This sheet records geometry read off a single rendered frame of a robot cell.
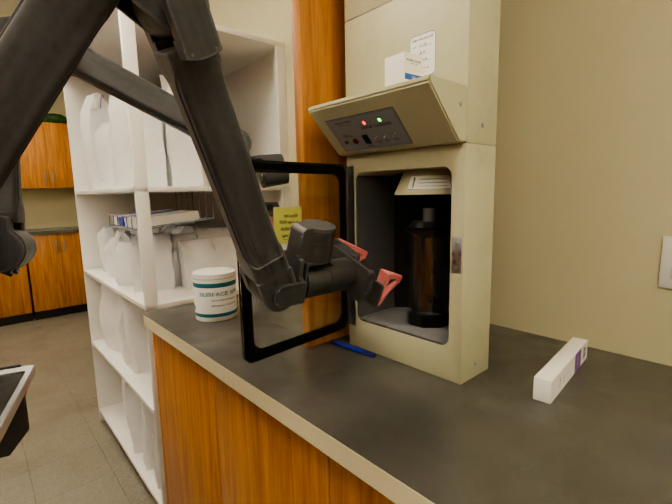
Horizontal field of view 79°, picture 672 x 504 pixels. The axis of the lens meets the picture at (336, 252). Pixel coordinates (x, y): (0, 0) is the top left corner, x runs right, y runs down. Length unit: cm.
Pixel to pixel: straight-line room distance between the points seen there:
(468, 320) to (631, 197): 49
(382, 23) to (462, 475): 84
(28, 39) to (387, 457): 64
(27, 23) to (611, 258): 112
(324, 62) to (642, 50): 69
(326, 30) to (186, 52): 67
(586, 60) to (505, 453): 90
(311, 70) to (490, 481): 88
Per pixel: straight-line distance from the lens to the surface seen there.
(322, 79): 106
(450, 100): 77
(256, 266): 58
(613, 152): 116
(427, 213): 95
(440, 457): 68
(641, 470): 76
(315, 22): 109
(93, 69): 95
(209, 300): 131
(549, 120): 122
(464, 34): 86
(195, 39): 47
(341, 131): 92
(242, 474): 114
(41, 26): 48
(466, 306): 85
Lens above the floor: 132
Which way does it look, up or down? 8 degrees down
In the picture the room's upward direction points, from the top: 1 degrees counter-clockwise
